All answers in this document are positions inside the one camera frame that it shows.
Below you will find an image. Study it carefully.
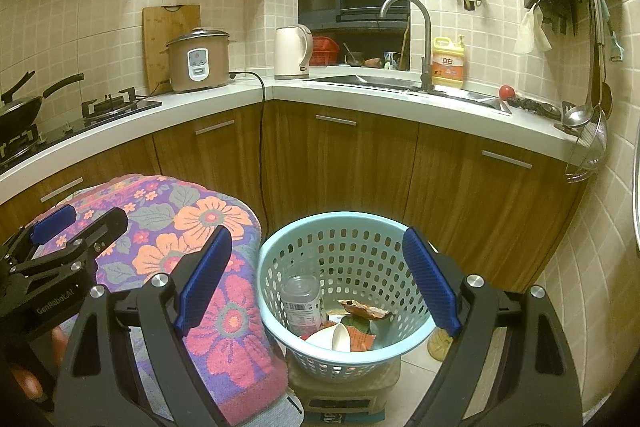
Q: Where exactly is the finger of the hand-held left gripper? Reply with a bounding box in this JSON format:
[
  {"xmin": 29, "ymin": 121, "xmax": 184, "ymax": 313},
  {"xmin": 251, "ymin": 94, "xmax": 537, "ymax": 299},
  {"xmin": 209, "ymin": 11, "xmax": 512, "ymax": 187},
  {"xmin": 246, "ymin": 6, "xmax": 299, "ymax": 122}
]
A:
[
  {"xmin": 7, "ymin": 207, "xmax": 129, "ymax": 280},
  {"xmin": 0, "ymin": 204, "xmax": 78, "ymax": 265}
]

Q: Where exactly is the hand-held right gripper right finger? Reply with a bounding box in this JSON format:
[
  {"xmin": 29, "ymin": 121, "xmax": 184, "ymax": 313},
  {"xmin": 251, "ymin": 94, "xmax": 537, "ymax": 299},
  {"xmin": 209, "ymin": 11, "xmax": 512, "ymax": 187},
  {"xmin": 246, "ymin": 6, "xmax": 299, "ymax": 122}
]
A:
[{"xmin": 402, "ymin": 227, "xmax": 583, "ymax": 427}]

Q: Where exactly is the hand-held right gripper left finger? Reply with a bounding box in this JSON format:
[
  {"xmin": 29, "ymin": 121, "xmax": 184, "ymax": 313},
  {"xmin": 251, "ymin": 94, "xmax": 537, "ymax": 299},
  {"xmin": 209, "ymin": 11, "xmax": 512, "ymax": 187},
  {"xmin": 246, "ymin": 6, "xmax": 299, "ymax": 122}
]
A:
[{"xmin": 52, "ymin": 224, "xmax": 234, "ymax": 427}]

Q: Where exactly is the light blue plastic basket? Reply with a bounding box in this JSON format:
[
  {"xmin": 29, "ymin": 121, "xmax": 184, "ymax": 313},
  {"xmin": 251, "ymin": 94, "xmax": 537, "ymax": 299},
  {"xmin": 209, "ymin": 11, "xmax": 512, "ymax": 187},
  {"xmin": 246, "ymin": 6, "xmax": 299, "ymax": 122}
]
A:
[{"xmin": 257, "ymin": 211, "xmax": 443, "ymax": 370}]

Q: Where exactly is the person's left hand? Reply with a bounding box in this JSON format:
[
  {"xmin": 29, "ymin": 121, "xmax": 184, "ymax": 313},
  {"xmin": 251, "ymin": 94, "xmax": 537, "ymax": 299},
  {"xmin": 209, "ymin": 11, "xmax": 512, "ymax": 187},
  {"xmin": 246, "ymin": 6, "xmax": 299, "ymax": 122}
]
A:
[{"xmin": 10, "ymin": 326, "xmax": 69, "ymax": 404}]

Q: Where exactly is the floral cloth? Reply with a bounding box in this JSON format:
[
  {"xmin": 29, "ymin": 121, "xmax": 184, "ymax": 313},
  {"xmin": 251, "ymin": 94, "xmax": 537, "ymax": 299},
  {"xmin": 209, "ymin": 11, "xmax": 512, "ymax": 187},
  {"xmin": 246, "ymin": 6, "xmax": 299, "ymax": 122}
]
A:
[{"xmin": 20, "ymin": 174, "xmax": 291, "ymax": 427}]

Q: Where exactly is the cooking oil bottle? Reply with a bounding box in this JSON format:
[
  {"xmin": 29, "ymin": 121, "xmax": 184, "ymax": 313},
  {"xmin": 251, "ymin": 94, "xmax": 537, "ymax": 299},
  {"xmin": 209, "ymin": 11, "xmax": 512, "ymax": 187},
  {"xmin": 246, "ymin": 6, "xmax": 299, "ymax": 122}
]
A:
[{"xmin": 427, "ymin": 327, "xmax": 457, "ymax": 363}]

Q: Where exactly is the brown printed snack wrapper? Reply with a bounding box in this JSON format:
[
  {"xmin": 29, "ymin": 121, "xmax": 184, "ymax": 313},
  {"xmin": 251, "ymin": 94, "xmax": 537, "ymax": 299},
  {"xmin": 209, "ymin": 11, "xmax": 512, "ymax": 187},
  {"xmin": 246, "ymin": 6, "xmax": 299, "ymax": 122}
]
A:
[{"xmin": 337, "ymin": 298, "xmax": 393, "ymax": 322}]

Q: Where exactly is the orange snack packet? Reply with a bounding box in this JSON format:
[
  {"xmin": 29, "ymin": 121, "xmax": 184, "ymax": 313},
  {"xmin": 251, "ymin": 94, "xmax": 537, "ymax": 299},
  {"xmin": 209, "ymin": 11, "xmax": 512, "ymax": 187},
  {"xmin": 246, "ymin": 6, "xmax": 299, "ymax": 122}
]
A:
[{"xmin": 347, "ymin": 324, "xmax": 378, "ymax": 353}]

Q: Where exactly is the clear plastic bottle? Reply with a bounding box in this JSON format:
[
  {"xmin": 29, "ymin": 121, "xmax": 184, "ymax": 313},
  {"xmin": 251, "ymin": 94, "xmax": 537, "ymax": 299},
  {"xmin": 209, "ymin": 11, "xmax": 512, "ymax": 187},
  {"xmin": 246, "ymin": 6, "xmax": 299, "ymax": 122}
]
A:
[{"xmin": 280, "ymin": 274, "xmax": 326, "ymax": 338}]

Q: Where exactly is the white cup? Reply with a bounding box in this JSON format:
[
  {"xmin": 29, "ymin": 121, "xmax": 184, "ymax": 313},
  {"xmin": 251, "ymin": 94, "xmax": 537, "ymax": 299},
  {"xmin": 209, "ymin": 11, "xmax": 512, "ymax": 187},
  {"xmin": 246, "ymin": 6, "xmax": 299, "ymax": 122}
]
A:
[{"xmin": 305, "ymin": 322, "xmax": 351, "ymax": 353}]

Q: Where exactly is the black wok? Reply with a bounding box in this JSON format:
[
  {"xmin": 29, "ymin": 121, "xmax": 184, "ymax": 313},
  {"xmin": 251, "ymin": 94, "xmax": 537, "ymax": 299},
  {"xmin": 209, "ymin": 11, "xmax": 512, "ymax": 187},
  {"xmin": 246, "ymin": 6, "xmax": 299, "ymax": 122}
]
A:
[{"xmin": 0, "ymin": 71, "xmax": 86, "ymax": 128}]

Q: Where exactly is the black gas stove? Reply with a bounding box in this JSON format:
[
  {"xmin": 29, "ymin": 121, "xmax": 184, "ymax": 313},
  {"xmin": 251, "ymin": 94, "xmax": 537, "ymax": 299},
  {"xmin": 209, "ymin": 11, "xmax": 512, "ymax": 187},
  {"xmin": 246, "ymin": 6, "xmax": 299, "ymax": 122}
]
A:
[{"xmin": 0, "ymin": 88, "xmax": 163, "ymax": 172}]

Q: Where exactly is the grey cloth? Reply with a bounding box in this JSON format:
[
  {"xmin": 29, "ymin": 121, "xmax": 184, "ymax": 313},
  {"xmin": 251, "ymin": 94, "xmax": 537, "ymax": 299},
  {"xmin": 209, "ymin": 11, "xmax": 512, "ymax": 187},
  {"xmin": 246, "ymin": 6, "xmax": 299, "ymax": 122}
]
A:
[{"xmin": 220, "ymin": 394, "xmax": 306, "ymax": 427}]

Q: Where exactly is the beige rice cooker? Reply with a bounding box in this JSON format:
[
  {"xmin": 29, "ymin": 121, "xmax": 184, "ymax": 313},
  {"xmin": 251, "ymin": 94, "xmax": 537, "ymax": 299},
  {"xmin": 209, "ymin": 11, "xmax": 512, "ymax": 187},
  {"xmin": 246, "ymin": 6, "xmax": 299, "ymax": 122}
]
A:
[{"xmin": 160, "ymin": 27, "xmax": 237, "ymax": 94}]

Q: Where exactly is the wooden cutting board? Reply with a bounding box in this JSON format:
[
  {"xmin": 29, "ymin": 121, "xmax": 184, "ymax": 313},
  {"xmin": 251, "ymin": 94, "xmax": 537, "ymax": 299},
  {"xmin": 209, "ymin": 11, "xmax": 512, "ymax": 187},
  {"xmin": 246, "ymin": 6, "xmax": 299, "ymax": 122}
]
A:
[{"xmin": 142, "ymin": 4, "xmax": 202, "ymax": 96}]

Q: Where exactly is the dark cloth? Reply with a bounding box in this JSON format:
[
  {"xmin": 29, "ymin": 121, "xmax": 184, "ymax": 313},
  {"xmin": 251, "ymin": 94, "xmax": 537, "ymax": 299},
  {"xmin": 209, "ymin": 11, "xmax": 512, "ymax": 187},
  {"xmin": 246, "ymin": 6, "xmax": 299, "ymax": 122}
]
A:
[{"xmin": 510, "ymin": 96, "xmax": 563, "ymax": 120}]

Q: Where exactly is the hanging ladles and strainer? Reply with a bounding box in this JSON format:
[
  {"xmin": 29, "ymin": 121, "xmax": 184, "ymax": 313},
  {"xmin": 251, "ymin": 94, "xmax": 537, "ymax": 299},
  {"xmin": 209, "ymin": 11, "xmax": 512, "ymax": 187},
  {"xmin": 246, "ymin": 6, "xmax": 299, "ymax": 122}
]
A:
[{"xmin": 565, "ymin": 0, "xmax": 613, "ymax": 184}]

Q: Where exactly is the steel sink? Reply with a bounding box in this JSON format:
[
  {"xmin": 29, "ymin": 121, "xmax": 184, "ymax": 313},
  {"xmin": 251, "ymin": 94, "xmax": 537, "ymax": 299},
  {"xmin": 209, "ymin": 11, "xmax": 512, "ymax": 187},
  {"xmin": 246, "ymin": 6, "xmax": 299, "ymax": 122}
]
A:
[{"xmin": 305, "ymin": 74, "xmax": 513, "ymax": 115}]

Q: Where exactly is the yellow detergent bottle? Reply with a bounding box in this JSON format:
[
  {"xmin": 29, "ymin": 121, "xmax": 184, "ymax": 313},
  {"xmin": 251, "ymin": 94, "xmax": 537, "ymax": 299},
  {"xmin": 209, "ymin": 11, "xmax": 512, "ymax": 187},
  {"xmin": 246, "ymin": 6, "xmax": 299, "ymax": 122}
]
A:
[{"xmin": 431, "ymin": 35, "xmax": 467, "ymax": 90}]

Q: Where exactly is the metal ladle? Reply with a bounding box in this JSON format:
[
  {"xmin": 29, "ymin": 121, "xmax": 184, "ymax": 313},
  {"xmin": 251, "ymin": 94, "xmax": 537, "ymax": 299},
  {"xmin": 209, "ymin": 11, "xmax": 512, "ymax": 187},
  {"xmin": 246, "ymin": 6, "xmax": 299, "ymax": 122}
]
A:
[{"xmin": 561, "ymin": 0, "xmax": 608, "ymax": 130}]

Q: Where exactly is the wooden spatula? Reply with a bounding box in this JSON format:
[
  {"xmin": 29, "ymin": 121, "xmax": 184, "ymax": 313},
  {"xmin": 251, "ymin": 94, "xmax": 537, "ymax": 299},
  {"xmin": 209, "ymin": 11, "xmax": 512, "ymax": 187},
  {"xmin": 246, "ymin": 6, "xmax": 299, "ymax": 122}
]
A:
[{"xmin": 397, "ymin": 17, "xmax": 411, "ymax": 72}]

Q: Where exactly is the metal faucet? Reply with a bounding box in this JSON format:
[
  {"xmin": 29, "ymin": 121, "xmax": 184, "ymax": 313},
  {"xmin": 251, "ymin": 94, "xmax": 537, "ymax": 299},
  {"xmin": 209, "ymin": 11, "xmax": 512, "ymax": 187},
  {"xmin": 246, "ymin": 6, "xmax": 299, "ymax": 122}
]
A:
[{"xmin": 380, "ymin": 0, "xmax": 433, "ymax": 92}]

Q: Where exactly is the white electric kettle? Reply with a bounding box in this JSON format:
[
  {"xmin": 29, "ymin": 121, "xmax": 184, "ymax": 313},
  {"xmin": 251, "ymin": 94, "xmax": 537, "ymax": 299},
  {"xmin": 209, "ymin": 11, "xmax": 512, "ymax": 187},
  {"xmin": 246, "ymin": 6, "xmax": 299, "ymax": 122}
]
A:
[{"xmin": 273, "ymin": 24, "xmax": 314, "ymax": 80}]

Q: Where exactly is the red plastic basket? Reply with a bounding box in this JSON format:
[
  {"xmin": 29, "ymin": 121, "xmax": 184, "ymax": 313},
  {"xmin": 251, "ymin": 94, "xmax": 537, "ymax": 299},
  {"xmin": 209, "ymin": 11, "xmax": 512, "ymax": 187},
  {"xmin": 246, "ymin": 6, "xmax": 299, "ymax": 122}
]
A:
[{"xmin": 310, "ymin": 36, "xmax": 341, "ymax": 66}]

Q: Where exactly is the white hanging rag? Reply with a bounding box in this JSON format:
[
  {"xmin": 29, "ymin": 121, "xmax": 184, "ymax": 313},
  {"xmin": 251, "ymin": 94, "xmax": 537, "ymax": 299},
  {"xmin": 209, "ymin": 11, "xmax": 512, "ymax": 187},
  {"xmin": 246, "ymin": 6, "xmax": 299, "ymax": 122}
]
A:
[{"xmin": 514, "ymin": 4, "xmax": 552, "ymax": 55}]

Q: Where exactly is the teal hanging utensil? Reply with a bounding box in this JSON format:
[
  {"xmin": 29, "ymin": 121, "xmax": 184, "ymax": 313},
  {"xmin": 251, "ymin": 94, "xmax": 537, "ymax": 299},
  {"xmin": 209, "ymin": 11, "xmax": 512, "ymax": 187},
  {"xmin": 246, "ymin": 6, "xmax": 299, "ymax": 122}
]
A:
[{"xmin": 592, "ymin": 0, "xmax": 626, "ymax": 62}]

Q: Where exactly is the black power cable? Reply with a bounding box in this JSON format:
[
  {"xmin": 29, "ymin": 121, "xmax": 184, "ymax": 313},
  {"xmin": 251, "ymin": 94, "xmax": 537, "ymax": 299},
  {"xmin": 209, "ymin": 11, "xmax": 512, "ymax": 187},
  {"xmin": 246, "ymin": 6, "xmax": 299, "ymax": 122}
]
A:
[{"xmin": 227, "ymin": 71, "xmax": 273, "ymax": 233}]

